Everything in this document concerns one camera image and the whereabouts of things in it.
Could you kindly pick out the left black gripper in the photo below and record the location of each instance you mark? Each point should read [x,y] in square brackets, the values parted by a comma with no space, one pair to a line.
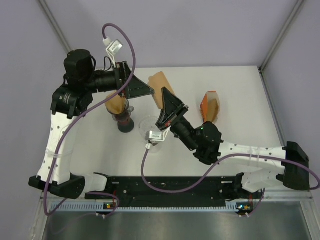
[136,88]

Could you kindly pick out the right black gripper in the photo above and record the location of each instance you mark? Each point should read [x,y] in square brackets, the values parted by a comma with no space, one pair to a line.
[173,111]

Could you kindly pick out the brown paper coffee filter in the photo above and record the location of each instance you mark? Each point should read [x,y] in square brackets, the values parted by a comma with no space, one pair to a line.
[116,105]

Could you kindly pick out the clear glass crystal dripper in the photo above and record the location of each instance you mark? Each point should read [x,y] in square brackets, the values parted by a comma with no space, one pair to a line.
[147,124]

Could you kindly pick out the clear plastic coffee dripper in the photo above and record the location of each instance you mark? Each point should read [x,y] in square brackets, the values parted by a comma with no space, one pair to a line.
[128,109]

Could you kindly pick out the orange coffee filter box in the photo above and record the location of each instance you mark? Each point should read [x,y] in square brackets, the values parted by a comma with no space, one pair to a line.
[204,108]

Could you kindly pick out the glass carafe red collar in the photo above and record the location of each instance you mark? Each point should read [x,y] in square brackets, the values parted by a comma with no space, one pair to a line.
[124,121]

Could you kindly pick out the glass cup with coffee grounds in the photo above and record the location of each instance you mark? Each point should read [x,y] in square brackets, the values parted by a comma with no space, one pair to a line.
[155,148]

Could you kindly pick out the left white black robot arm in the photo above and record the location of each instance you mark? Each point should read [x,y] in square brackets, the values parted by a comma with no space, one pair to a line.
[69,105]

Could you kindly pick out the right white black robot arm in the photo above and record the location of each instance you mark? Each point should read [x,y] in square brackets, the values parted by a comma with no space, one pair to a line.
[287,165]

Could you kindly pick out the stack of brown filters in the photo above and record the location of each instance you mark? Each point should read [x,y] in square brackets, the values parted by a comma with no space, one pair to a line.
[213,106]

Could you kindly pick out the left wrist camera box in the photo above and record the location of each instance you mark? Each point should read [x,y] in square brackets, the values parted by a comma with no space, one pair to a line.
[112,48]

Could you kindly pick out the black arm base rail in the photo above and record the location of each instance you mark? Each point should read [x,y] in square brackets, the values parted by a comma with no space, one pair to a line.
[213,191]

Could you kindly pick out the left aluminium frame post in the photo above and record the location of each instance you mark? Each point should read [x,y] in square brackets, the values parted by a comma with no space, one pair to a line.
[56,28]

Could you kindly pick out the aluminium frame post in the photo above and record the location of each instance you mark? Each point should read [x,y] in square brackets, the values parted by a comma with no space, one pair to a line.
[290,20]
[56,28]

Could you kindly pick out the grey slotted cable duct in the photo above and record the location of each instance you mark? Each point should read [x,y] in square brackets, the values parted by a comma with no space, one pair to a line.
[93,206]

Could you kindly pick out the right aluminium frame post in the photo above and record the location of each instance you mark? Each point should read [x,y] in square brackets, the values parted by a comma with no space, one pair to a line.
[290,20]

